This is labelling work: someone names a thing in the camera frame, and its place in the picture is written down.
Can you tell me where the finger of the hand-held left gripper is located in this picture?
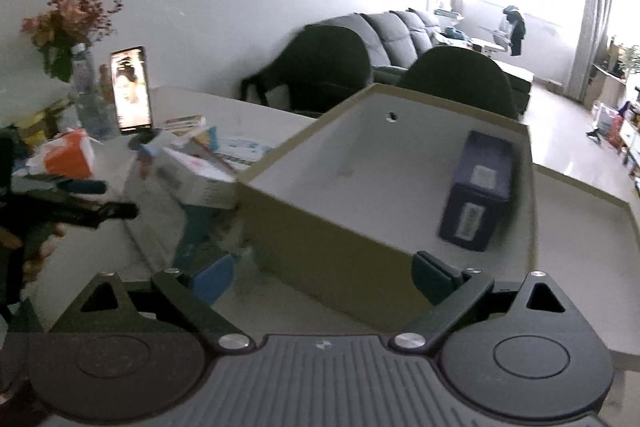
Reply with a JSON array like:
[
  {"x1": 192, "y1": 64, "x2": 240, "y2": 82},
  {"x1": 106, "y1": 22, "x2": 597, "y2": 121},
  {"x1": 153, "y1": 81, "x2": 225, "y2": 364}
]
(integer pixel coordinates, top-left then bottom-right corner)
[
  {"x1": 10, "y1": 196, "x2": 139, "y2": 229},
  {"x1": 12, "y1": 174, "x2": 108, "y2": 196}
]

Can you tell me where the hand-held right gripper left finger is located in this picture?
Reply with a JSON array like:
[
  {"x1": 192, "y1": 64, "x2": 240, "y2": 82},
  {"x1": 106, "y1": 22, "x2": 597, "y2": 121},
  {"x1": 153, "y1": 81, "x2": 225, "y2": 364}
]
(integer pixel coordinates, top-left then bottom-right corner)
[{"x1": 47, "y1": 254, "x2": 252, "y2": 354}]

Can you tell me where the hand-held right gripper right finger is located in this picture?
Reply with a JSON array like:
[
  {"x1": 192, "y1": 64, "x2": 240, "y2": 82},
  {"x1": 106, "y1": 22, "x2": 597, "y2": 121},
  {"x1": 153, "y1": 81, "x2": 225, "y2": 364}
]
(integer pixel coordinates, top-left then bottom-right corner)
[{"x1": 390, "y1": 251, "x2": 598, "y2": 354}]

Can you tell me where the white box red logo blue band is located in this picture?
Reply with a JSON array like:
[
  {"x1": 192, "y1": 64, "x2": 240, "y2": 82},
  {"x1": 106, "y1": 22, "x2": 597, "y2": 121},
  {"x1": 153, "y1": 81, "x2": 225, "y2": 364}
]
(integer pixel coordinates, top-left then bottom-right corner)
[{"x1": 150, "y1": 146, "x2": 237, "y2": 208}]

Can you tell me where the large cardboard box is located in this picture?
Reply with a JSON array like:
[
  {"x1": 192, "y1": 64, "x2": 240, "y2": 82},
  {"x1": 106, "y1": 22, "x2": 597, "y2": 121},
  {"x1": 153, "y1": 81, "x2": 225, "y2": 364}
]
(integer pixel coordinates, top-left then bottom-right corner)
[{"x1": 235, "y1": 83, "x2": 640, "y2": 360}]

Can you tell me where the white marble desktop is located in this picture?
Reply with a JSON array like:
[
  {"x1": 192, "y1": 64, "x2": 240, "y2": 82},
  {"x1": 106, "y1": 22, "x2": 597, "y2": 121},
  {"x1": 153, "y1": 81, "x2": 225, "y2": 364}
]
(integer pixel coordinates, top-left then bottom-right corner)
[{"x1": 0, "y1": 84, "x2": 640, "y2": 427}]

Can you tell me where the person's left hand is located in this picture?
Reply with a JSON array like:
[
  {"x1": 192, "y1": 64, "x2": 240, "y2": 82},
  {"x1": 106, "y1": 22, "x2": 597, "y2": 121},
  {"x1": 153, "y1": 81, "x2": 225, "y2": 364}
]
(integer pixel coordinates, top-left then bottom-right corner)
[{"x1": 22, "y1": 224, "x2": 68, "y2": 286}]

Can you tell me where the orange tissue box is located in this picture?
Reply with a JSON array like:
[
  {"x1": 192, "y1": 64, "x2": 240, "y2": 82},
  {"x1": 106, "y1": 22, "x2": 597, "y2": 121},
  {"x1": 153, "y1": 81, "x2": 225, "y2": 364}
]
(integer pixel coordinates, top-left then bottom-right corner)
[{"x1": 25, "y1": 129, "x2": 97, "y2": 182}]

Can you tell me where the round black phone stand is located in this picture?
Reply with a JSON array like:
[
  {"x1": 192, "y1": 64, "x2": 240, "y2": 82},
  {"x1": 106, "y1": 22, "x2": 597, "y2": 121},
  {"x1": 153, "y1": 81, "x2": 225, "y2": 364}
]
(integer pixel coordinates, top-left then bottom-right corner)
[{"x1": 127, "y1": 129, "x2": 162, "y2": 152}]

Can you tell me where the yellow box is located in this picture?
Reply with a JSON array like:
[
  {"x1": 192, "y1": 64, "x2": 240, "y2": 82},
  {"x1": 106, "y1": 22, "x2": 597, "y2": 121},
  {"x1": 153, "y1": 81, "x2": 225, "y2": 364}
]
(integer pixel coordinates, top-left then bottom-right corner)
[{"x1": 15, "y1": 107, "x2": 68, "y2": 148}]

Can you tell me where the clear plastic bottle vase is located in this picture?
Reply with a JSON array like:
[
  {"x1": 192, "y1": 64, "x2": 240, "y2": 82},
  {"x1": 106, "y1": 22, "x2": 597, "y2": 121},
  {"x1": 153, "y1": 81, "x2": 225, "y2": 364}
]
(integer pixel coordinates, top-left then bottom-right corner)
[{"x1": 70, "y1": 43, "x2": 117, "y2": 142}]

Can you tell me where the dark blue box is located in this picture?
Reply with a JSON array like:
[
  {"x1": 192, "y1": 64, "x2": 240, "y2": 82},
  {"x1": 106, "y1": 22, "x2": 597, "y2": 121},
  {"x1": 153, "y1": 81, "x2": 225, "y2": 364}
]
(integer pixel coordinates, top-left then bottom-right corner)
[{"x1": 438, "y1": 130, "x2": 516, "y2": 253}]

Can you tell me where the small glass jar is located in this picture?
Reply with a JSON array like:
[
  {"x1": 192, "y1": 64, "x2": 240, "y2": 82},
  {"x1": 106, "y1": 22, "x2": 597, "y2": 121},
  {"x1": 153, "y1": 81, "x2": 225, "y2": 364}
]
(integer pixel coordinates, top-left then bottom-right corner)
[{"x1": 98, "y1": 63, "x2": 115, "y2": 100}]

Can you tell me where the black smartphone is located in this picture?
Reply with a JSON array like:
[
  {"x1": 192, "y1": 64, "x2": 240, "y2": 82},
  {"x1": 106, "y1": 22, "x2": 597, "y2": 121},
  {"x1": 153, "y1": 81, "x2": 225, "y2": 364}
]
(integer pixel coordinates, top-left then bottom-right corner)
[{"x1": 110, "y1": 46, "x2": 154, "y2": 132}]

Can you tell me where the red striped small box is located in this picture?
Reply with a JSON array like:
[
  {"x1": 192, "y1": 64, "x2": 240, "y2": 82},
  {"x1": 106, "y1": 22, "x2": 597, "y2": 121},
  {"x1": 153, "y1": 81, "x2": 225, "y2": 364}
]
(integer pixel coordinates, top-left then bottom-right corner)
[{"x1": 162, "y1": 115, "x2": 207, "y2": 134}]

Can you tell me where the blue white small box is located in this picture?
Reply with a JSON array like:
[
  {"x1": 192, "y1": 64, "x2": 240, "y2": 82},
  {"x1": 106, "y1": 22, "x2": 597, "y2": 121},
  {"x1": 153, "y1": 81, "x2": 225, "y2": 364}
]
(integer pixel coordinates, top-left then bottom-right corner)
[{"x1": 192, "y1": 126, "x2": 220, "y2": 152}]

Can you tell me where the artificial flower bouquet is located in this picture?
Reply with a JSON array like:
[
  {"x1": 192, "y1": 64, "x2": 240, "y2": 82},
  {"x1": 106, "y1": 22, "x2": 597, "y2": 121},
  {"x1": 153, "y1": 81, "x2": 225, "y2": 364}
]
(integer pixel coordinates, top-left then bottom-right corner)
[{"x1": 21, "y1": 0, "x2": 124, "y2": 82}]

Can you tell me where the dark green chair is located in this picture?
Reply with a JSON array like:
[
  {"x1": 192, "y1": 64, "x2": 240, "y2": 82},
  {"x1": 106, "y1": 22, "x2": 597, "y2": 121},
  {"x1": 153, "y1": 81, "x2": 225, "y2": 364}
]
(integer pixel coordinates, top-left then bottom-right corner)
[
  {"x1": 240, "y1": 24, "x2": 375, "y2": 118},
  {"x1": 397, "y1": 46, "x2": 521, "y2": 121}
]

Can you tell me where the teal patterned cushion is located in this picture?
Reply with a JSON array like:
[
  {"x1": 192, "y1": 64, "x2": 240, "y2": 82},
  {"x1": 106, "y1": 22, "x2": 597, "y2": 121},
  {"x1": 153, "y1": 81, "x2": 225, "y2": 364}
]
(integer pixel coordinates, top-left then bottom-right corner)
[{"x1": 442, "y1": 25, "x2": 474, "y2": 44}]

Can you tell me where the grey sofa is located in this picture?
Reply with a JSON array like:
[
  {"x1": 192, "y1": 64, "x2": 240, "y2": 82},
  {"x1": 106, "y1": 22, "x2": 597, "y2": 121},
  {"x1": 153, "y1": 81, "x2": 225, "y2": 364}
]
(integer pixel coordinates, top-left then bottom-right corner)
[{"x1": 345, "y1": 9, "x2": 535, "y2": 114}]

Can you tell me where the wooden cabinet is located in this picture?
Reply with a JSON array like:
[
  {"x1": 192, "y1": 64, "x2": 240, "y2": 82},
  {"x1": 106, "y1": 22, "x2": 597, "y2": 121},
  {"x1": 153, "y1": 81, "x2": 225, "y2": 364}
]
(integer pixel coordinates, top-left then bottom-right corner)
[{"x1": 584, "y1": 62, "x2": 627, "y2": 110}]

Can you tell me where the dark hanging jacket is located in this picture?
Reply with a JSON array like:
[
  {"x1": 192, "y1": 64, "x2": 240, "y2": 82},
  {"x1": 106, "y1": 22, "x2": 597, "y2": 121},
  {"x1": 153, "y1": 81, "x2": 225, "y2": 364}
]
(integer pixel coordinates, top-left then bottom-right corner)
[{"x1": 502, "y1": 5, "x2": 527, "y2": 56}]

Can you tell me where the potted plant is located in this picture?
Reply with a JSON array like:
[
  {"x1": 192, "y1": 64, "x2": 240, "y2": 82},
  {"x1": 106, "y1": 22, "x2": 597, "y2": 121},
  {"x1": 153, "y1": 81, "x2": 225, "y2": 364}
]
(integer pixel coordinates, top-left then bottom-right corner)
[{"x1": 607, "y1": 36, "x2": 640, "y2": 76}]

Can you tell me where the grey curtain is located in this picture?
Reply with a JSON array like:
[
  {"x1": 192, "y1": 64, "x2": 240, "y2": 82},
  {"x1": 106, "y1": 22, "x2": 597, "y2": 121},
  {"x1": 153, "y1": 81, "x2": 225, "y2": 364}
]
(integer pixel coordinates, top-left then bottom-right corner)
[{"x1": 569, "y1": 0, "x2": 619, "y2": 104}]

